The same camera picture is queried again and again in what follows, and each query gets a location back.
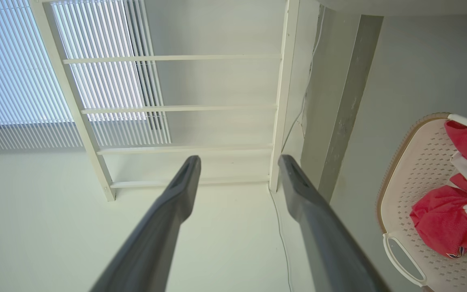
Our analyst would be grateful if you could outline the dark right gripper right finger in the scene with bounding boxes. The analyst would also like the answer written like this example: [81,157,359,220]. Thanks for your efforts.
[278,155,390,292]

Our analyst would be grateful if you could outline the white window blinds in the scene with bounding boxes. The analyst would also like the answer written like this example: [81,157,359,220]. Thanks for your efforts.
[0,0,172,151]

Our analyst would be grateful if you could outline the red and white jersey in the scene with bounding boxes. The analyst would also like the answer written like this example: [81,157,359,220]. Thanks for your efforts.
[410,120,467,263]

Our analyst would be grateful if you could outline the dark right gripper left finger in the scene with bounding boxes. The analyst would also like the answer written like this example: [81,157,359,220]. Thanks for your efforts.
[90,155,201,292]

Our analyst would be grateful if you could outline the cream plastic laundry basket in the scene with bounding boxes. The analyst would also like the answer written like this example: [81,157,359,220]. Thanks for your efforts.
[376,113,467,292]

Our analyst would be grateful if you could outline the thin grey power cable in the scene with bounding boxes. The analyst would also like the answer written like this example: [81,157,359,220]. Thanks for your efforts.
[269,4,325,292]

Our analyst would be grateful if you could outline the white wooden railing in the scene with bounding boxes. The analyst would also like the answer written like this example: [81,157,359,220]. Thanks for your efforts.
[29,0,301,202]

